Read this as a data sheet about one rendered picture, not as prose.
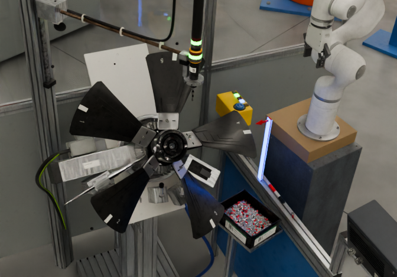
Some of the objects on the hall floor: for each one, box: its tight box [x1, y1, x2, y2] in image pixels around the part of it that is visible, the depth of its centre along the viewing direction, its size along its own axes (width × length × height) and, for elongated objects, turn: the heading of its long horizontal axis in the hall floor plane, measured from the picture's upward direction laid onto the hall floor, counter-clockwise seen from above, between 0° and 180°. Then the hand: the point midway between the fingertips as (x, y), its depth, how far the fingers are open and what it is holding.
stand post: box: [118, 224, 135, 277], centre depth 276 cm, size 4×9×115 cm, turn 111°
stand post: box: [134, 216, 158, 277], centre depth 267 cm, size 4×9×91 cm, turn 111°
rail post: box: [209, 149, 226, 257], centre depth 305 cm, size 4×4×78 cm
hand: (313, 59), depth 224 cm, fingers open, 8 cm apart
